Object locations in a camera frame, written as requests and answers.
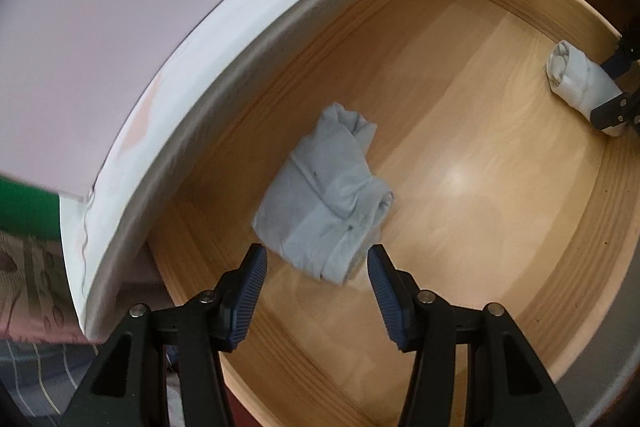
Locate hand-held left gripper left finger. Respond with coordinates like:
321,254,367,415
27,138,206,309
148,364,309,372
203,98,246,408
60,243,269,427

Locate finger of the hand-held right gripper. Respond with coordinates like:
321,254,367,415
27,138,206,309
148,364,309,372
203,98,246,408
590,92,640,130
600,19,640,82

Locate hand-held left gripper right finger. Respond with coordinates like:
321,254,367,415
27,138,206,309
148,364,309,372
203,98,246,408
366,243,576,427

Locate pale grey underwear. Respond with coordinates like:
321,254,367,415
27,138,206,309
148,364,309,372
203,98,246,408
545,39,628,138

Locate wooden drawer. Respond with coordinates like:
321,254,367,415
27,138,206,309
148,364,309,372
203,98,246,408
147,0,640,427

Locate white storage box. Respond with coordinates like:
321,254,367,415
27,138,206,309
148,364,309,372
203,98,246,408
0,0,526,345

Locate grey plaid cloth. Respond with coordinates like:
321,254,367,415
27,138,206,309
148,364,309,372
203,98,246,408
0,339,106,418

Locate pink floral curtain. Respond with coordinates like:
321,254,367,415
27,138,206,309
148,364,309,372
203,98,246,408
0,232,101,345

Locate green foam mat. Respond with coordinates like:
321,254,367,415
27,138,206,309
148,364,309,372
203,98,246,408
0,177,63,240

